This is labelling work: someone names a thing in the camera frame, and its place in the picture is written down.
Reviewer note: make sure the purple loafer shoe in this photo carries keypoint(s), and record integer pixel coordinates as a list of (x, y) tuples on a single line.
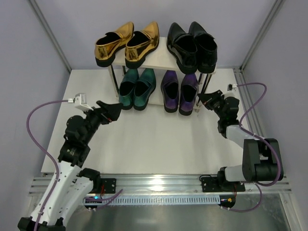
[(189, 90), (170, 91)]

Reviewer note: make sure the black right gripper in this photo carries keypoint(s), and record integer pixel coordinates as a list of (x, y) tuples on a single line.
[(215, 101)]

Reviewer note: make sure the aluminium mounting rail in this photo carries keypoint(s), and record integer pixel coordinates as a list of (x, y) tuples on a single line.
[(155, 184)]

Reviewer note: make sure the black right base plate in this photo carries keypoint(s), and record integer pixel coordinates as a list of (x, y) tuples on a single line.
[(214, 184)]

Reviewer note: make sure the black loafer shoe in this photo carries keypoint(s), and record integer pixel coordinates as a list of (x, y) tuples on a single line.
[(207, 49), (183, 48)]

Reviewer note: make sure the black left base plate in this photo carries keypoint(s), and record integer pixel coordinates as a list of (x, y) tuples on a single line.
[(106, 186)]

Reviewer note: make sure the green loafer shoe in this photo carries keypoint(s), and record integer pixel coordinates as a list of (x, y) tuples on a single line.
[(144, 88), (127, 87)]

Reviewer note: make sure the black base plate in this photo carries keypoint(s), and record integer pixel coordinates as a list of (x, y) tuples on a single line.
[(214, 184), (106, 186)]

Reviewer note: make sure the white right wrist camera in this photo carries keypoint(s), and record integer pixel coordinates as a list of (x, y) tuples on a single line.
[(232, 87)]

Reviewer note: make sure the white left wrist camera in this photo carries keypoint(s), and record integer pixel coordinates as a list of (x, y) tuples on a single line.
[(79, 99)]

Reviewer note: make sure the gold loafer shoe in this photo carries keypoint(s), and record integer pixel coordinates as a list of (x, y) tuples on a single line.
[(107, 46), (141, 44)]

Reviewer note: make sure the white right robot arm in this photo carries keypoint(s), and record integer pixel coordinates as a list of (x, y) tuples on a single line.
[(261, 160)]

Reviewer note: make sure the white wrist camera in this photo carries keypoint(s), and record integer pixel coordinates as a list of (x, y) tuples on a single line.
[(232, 87), (79, 99)]

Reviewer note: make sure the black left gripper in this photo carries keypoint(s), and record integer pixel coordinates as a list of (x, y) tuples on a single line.
[(103, 114)]

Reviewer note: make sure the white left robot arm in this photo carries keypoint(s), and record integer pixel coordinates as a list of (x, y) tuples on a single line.
[(71, 182)]

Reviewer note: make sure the slotted grey cable duct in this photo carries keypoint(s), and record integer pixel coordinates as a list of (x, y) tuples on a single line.
[(166, 200)]

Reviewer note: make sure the white two-tier shoe shelf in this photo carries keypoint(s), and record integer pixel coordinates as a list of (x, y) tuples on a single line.
[(160, 61)]

